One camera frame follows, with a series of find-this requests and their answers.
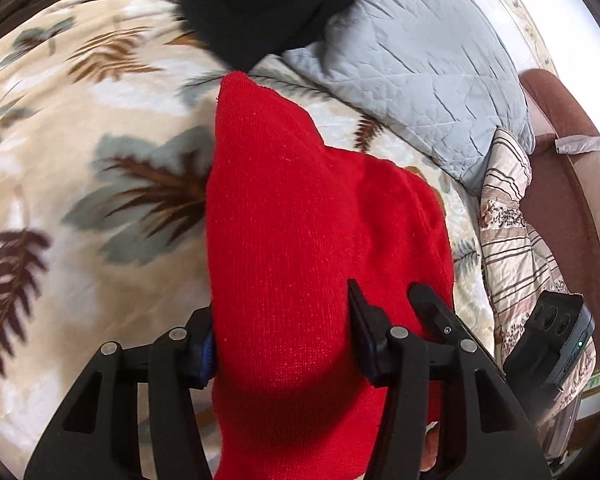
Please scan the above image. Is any red and blue knit sweater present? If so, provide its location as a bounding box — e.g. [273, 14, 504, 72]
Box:
[205, 71, 456, 480]

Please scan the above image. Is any brown bed frame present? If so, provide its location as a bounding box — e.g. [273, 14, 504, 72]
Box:
[520, 69, 600, 361]

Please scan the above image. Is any striped floral bed sheet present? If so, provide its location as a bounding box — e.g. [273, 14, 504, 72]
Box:
[480, 127, 596, 461]

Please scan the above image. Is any black cloth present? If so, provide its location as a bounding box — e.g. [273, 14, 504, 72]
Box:
[172, 0, 381, 73]

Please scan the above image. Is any grey quilted pillow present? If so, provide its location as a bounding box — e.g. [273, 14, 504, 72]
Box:
[282, 0, 536, 198]

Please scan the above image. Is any cream leaf print blanket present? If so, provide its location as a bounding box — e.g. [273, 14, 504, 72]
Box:
[0, 0, 496, 480]

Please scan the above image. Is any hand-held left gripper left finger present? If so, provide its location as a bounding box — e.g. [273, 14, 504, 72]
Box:
[24, 307, 216, 480]

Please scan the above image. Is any white plastic wrap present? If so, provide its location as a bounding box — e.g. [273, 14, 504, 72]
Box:
[555, 135, 600, 157]

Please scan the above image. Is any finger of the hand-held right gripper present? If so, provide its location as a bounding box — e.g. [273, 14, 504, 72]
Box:
[409, 284, 505, 376]

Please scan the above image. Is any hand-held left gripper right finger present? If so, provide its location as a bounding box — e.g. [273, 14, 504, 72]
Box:
[347, 279, 552, 480]

